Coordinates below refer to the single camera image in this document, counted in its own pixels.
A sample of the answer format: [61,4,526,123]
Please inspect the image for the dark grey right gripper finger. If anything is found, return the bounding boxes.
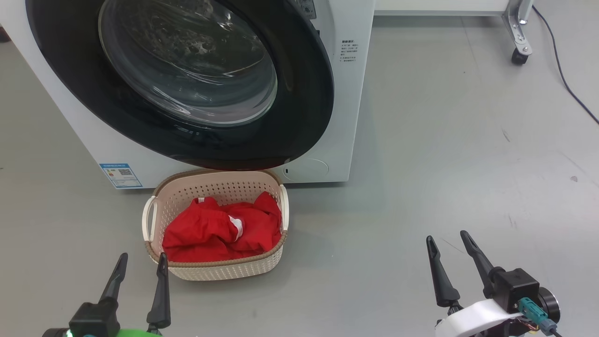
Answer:
[460,230,497,298]
[425,235,462,308]

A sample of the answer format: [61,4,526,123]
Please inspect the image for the blue energy label sticker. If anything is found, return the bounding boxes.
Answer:
[99,162,143,189]

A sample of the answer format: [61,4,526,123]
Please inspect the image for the black round washer door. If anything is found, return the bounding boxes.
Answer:
[25,0,336,172]

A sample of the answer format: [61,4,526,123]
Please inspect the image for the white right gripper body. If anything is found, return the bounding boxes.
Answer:
[435,299,526,337]

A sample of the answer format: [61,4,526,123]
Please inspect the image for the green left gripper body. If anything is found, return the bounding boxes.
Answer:
[112,329,163,337]

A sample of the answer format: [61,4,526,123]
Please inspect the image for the white stand with metal caster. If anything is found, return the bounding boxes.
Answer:
[374,0,534,66]

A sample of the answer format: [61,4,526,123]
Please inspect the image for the white washing machine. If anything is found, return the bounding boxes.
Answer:
[0,0,375,190]

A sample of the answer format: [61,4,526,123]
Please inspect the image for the red garment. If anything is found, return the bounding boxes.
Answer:
[162,190,283,263]

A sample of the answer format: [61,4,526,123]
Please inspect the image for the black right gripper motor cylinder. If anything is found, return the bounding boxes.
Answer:
[537,286,561,324]

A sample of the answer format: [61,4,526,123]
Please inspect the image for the round white filter access cover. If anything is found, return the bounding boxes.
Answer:
[283,158,330,183]

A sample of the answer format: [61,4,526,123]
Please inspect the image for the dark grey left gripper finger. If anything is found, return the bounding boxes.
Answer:
[146,252,172,331]
[99,252,129,304]

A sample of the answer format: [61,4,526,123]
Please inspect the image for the black floor cable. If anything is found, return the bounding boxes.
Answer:
[532,4,599,125]

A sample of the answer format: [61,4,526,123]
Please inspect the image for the teal plug right camera cable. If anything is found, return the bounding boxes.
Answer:
[518,297,564,337]

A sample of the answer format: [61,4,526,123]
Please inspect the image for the cream perforated laundry basket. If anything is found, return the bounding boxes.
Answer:
[141,169,290,282]

